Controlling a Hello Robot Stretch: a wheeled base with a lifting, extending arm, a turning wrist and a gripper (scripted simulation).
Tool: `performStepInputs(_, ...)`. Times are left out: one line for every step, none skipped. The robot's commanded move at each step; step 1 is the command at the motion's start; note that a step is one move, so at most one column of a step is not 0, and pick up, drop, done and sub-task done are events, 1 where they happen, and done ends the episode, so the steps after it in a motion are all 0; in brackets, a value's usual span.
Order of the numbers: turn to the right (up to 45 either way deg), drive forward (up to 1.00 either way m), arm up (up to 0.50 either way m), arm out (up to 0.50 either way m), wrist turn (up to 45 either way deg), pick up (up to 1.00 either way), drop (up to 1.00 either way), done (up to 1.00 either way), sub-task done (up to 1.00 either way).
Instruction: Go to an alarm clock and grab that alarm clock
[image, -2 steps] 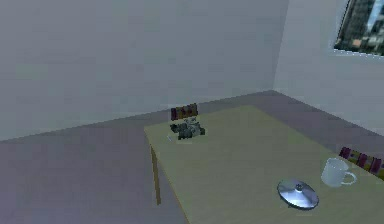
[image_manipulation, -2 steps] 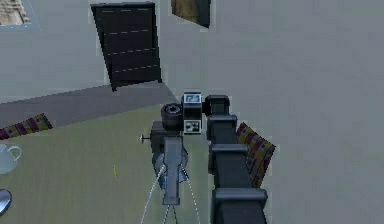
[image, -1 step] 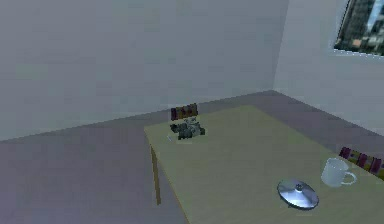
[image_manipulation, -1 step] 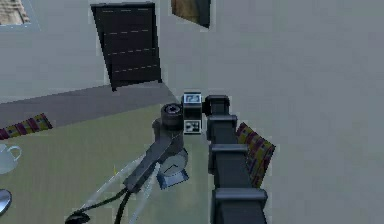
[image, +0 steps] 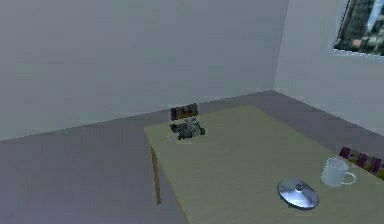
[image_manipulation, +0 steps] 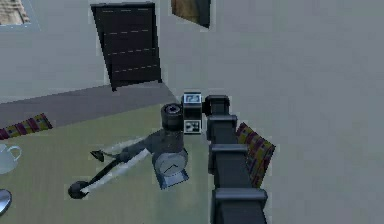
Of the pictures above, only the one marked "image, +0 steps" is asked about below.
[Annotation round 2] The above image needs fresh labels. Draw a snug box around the white mug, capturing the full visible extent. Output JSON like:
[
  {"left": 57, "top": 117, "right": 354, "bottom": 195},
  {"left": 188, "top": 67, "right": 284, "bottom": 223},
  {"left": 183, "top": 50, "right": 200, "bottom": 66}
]
[{"left": 320, "top": 157, "right": 358, "bottom": 188}]

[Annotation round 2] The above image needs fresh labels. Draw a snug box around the silver compact disc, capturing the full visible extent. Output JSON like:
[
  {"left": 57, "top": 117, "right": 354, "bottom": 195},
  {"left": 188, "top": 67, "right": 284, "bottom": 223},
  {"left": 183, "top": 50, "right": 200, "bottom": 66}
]
[{"left": 277, "top": 178, "right": 320, "bottom": 210}]

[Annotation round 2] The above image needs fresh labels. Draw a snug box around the red and yellow chair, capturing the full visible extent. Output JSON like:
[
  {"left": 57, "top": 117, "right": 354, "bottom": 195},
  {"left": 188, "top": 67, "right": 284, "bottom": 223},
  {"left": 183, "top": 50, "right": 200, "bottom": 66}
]
[
  {"left": 338, "top": 146, "right": 384, "bottom": 181},
  {"left": 170, "top": 103, "right": 199, "bottom": 122}
]

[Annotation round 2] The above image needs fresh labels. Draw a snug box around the light wooden table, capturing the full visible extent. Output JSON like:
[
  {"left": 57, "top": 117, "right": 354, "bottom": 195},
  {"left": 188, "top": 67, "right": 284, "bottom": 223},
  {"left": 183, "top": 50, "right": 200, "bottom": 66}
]
[{"left": 143, "top": 105, "right": 384, "bottom": 224}]

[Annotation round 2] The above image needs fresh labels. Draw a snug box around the window with white frame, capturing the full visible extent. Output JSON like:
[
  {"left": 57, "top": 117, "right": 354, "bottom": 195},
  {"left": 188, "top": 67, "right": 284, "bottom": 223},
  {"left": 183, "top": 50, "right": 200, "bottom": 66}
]
[{"left": 333, "top": 0, "right": 384, "bottom": 58}]

